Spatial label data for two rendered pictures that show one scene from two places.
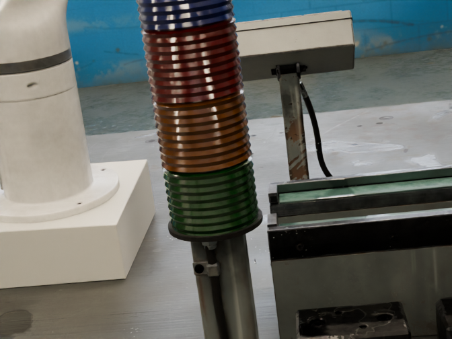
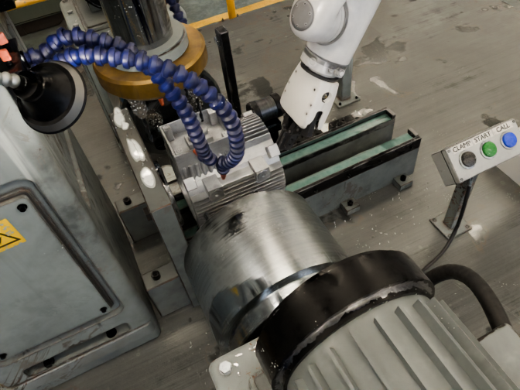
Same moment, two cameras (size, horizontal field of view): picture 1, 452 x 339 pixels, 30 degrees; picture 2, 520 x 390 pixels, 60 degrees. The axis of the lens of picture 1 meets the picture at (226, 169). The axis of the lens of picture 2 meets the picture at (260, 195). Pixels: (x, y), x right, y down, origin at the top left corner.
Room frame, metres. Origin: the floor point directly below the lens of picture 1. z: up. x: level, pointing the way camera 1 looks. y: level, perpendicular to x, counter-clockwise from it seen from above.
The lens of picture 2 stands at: (1.42, -0.75, 1.70)
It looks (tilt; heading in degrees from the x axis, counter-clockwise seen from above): 49 degrees down; 155
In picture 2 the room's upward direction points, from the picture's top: 9 degrees counter-clockwise
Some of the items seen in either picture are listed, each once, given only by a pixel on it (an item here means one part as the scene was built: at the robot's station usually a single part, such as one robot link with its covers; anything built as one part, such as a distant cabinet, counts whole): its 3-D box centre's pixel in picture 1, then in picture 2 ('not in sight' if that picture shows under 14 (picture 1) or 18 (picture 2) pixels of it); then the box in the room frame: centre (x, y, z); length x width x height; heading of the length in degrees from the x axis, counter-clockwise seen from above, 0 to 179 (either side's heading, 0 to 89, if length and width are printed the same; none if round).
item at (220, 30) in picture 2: not in sight; (231, 82); (0.65, -0.41, 1.12); 0.04 x 0.03 x 0.26; 84
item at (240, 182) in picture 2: not in sight; (225, 169); (0.78, -0.52, 1.01); 0.20 x 0.19 x 0.19; 83
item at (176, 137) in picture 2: not in sight; (199, 144); (0.77, -0.56, 1.11); 0.12 x 0.11 x 0.07; 83
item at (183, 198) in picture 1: (211, 192); not in sight; (0.53, 0.01, 1.05); 0.06 x 0.06 x 0.04
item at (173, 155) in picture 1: (202, 126); not in sight; (0.53, 0.01, 1.10); 0.06 x 0.06 x 0.04
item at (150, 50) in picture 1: (192, 58); not in sight; (0.53, 0.01, 1.14); 0.06 x 0.06 x 0.04
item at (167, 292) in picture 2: not in sight; (145, 217); (0.76, -0.71, 0.97); 0.30 x 0.11 x 0.34; 174
